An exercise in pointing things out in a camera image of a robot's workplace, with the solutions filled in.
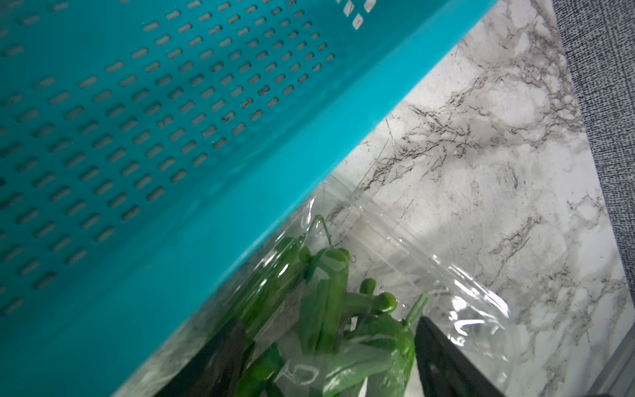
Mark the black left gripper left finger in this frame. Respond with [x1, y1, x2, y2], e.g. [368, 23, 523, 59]
[155, 318, 246, 397]

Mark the bunch of green peppers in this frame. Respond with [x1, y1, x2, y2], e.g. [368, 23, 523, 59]
[223, 235, 428, 396]

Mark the clear plastic pepper container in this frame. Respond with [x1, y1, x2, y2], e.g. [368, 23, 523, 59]
[117, 178, 514, 396]

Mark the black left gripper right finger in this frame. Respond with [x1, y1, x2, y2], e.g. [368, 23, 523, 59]
[414, 317, 504, 397]

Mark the teal plastic basket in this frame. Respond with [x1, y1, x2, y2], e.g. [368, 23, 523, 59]
[1, 1, 493, 396]

